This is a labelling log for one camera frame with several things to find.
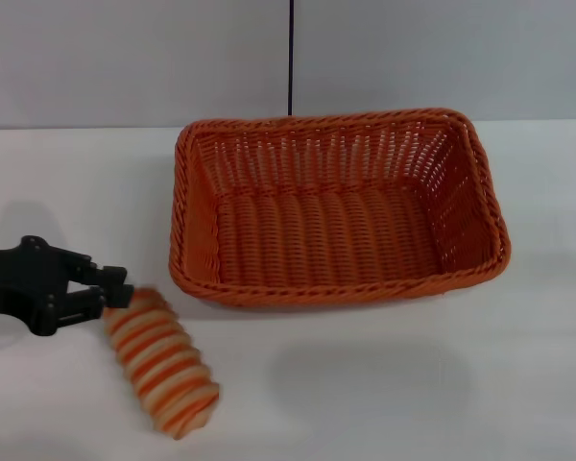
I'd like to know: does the black vertical wall strip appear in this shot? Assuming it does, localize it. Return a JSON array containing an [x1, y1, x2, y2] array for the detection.
[[286, 0, 296, 117]]

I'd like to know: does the orange woven plastic basket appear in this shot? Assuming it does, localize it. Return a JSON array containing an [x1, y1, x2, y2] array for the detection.
[[166, 107, 513, 308]]

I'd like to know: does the orange white striped bread roll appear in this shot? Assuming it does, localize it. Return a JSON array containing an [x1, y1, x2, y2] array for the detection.
[[101, 287, 221, 441]]

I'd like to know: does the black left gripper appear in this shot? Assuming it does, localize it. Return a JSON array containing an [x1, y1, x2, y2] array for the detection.
[[0, 234, 135, 336]]

